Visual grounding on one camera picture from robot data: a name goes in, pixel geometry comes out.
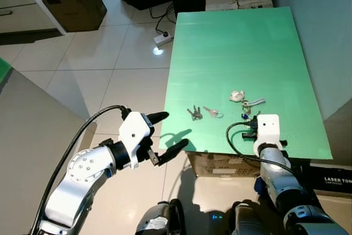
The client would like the white figurine keychain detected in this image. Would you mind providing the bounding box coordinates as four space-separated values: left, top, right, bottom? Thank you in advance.
229 90 246 103

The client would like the single key with ring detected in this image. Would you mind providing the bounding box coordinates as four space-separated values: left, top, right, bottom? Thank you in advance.
203 106 224 119

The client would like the robot left leg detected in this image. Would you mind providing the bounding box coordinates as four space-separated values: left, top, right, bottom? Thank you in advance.
134 199 186 235

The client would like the white power strip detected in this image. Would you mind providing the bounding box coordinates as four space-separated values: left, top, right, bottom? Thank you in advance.
153 33 174 47

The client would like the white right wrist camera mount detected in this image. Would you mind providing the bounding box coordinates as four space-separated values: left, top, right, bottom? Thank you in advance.
256 114 282 144

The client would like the bunch of silver keys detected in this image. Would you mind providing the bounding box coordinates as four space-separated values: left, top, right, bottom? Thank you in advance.
187 106 204 122

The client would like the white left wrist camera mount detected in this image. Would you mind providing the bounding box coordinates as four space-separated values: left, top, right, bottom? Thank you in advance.
118 111 155 155

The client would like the long silver key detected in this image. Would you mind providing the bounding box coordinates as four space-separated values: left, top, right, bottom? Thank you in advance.
242 98 267 109

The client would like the robot right leg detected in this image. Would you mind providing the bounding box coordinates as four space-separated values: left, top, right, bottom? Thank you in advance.
230 200 288 235

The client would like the black power cord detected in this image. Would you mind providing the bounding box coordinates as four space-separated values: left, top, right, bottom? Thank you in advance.
148 1 178 39

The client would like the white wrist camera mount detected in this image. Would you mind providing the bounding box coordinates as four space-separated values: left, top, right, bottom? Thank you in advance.
118 111 155 155
256 114 282 144

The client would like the brown labelled cardboard box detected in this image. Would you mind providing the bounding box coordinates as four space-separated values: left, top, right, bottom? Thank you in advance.
186 151 260 178

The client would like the grey cabinet top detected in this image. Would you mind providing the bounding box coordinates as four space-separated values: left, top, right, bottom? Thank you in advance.
0 69 84 235

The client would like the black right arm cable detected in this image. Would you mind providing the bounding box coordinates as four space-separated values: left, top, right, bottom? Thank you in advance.
225 121 276 165

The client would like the robot leg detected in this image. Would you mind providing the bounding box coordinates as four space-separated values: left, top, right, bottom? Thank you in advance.
134 199 186 235
230 200 288 235

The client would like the open brown cardboard box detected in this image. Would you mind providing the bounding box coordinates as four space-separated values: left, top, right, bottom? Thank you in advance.
42 0 108 32

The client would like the black laser toner box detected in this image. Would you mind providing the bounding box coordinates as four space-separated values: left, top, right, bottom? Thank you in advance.
301 161 352 198

